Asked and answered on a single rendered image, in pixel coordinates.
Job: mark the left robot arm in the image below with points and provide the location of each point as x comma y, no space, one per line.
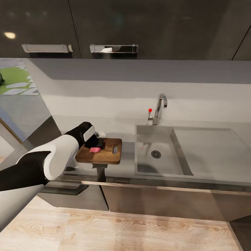
20,183

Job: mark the cabinet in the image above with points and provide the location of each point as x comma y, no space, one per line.
243,52
123,29

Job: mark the dishwasher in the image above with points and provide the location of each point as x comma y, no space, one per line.
74,195

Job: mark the fixed window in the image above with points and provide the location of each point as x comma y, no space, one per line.
22,108

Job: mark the drop in sink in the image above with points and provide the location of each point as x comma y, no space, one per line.
207,153

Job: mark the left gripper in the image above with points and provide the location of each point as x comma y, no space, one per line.
97,143

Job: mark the cutting board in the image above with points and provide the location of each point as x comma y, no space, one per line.
104,155

